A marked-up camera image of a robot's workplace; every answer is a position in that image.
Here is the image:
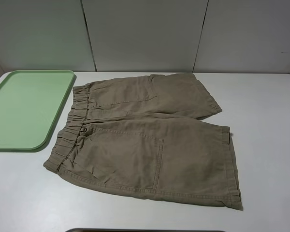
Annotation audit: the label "khaki shorts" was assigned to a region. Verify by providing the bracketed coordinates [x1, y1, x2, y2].
[44, 73, 243, 210]

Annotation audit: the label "green plastic tray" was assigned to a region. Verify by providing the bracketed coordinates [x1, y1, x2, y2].
[0, 70, 75, 151]

